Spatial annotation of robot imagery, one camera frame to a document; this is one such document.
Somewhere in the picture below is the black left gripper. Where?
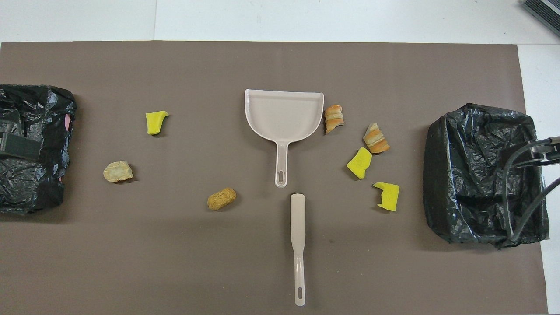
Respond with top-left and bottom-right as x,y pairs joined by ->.
0,133 -> 44,161

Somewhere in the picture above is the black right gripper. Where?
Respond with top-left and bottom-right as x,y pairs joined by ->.
527,136 -> 560,167

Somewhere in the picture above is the pale bread piece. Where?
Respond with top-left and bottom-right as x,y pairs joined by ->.
103,160 -> 134,183

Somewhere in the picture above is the yellow sponge chunk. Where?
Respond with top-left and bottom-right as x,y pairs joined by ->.
346,147 -> 373,179
145,110 -> 169,136

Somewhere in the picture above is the orange striped croissant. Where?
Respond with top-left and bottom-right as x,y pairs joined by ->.
324,104 -> 344,134
363,123 -> 391,154

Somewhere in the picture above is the brown oblong bread roll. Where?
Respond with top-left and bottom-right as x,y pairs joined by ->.
207,187 -> 237,211

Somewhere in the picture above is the beige brush with black bristles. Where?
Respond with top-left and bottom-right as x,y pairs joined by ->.
290,193 -> 306,307

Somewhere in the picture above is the beige plastic dustpan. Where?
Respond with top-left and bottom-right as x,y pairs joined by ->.
244,89 -> 325,188

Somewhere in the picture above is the black-bagged bin with pink spot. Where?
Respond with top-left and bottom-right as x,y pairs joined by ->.
0,84 -> 78,215

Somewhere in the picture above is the black-bagged trash bin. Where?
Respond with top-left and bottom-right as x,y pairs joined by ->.
423,103 -> 550,250

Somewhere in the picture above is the dark grey ribbed device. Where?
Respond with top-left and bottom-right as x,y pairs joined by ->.
522,0 -> 560,38

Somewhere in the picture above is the notched yellow sponge piece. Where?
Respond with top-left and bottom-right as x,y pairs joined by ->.
372,182 -> 400,212

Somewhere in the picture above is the brown table mat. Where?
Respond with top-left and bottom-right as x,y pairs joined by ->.
0,41 -> 548,315

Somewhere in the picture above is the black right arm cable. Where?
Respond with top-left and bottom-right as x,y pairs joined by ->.
501,142 -> 560,242

